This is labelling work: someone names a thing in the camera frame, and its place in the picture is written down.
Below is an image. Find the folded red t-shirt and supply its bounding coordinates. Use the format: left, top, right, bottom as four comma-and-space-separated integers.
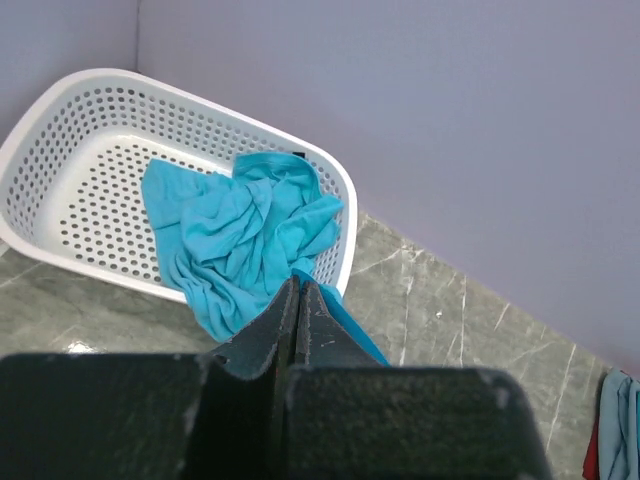
582, 422, 600, 480

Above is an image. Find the white perforated plastic basket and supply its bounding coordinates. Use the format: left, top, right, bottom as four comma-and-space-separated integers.
1, 68, 358, 302

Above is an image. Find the teal blue t-shirt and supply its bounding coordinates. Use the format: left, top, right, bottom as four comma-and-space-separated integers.
292, 269, 390, 368

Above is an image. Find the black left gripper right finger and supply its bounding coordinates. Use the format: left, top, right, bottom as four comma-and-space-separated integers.
283, 282, 552, 479

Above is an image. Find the light turquoise crumpled t-shirt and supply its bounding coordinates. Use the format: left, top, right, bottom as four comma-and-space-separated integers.
141, 152, 344, 342

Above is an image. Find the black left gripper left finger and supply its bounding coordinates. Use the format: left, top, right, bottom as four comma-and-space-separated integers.
1, 278, 300, 479

